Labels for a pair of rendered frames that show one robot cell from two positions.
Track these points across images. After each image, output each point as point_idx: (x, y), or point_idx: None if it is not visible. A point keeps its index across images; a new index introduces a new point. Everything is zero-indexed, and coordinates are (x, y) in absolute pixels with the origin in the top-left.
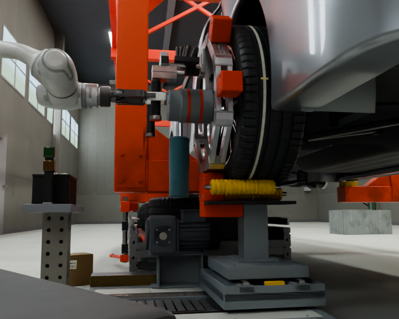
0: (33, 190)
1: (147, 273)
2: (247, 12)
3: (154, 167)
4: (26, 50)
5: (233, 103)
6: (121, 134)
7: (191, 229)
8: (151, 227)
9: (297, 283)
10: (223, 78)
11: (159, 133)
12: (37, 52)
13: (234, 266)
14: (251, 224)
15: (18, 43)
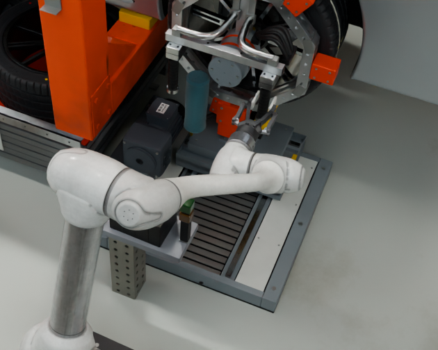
0: (160, 237)
1: None
2: None
3: (115, 87)
4: (270, 181)
5: (272, 42)
6: (92, 80)
7: (173, 130)
8: (160, 159)
9: (297, 148)
10: (334, 76)
11: (113, 44)
12: (277, 176)
13: None
14: None
15: (260, 179)
